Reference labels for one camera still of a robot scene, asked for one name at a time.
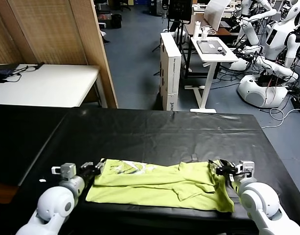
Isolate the white folding table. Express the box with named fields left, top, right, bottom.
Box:
left=0, top=64, right=109, bottom=108

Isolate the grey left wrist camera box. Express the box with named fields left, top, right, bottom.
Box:
left=51, top=163, right=77, bottom=182

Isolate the black waste bin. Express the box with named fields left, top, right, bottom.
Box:
left=110, top=14, right=123, bottom=29

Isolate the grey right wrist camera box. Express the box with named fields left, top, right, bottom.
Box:
left=235, top=161, right=255, bottom=178

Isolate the black monitor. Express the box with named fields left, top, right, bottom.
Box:
left=168, top=0, right=193, bottom=25

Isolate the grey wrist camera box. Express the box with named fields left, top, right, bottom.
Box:
left=51, top=163, right=77, bottom=182
left=235, top=161, right=255, bottom=178

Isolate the black office chair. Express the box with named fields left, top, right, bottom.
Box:
left=119, top=0, right=132, bottom=12

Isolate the white water bottle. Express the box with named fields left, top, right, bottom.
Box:
left=192, top=21, right=201, bottom=40

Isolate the white humanoid robot with base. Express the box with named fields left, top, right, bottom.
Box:
left=236, top=0, right=300, bottom=109

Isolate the white standing desk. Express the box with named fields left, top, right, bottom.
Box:
left=184, top=37, right=239, bottom=114

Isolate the brown wooden desk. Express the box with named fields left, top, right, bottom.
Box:
left=184, top=12, right=241, bottom=37

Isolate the lime green printed t-shirt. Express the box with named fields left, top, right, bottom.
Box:
left=85, top=158, right=235, bottom=213

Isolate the tall white cardboard box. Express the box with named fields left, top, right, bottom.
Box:
left=160, top=32, right=182, bottom=111

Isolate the black tripod stand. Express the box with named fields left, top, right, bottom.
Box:
left=152, top=21, right=192, bottom=79

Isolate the white curved panel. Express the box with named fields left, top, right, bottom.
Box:
left=204, top=0, right=232, bottom=32

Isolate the black pouch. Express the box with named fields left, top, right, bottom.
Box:
left=0, top=69, right=17, bottom=83

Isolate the wooden partition screen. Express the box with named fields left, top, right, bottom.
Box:
left=0, top=0, right=119, bottom=109

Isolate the black table cover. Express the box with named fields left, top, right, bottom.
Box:
left=16, top=107, right=300, bottom=235

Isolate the black side table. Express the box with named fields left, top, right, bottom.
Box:
left=0, top=104, right=69, bottom=204

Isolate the grey closed laptop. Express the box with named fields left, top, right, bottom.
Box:
left=196, top=40, right=227, bottom=54

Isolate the black cable with plug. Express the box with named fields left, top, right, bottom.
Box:
left=0, top=62, right=46, bottom=85

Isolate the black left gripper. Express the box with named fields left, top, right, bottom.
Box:
left=80, top=158, right=107, bottom=184

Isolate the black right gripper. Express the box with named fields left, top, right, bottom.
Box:
left=208, top=159, right=239, bottom=182

